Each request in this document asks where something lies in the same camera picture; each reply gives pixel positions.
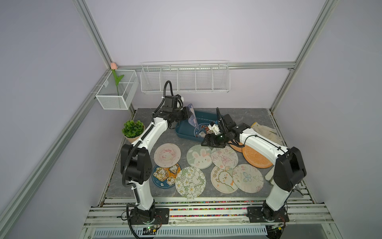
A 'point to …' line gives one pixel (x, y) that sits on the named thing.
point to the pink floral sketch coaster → (225, 158)
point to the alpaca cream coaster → (223, 181)
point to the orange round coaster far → (236, 145)
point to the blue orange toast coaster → (165, 177)
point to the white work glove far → (268, 132)
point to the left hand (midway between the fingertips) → (193, 113)
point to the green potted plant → (132, 130)
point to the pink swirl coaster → (167, 155)
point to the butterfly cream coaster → (247, 178)
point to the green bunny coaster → (199, 157)
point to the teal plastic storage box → (184, 130)
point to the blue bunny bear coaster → (202, 131)
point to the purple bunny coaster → (192, 119)
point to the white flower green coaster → (190, 182)
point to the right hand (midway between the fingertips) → (205, 144)
